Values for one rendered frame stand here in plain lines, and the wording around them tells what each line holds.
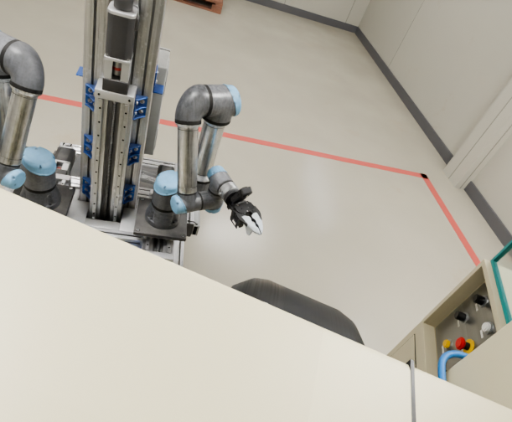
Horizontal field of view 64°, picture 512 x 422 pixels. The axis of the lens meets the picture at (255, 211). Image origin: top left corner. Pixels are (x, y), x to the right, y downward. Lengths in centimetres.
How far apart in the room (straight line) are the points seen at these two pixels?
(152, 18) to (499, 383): 140
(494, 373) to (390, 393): 39
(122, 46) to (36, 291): 127
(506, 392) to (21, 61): 147
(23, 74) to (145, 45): 40
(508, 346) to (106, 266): 57
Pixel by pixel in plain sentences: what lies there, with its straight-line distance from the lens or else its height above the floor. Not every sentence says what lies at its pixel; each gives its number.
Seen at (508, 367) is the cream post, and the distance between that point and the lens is 70.
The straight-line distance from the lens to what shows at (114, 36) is 151.
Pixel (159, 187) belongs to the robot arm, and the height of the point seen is 92.
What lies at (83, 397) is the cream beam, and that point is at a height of 178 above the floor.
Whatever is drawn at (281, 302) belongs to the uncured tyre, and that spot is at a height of 145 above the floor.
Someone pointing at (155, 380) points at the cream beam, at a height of 178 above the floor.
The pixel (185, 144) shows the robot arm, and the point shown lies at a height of 118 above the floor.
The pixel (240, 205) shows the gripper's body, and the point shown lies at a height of 107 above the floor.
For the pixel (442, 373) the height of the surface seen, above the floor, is 151.
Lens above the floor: 204
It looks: 40 degrees down
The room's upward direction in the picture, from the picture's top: 22 degrees clockwise
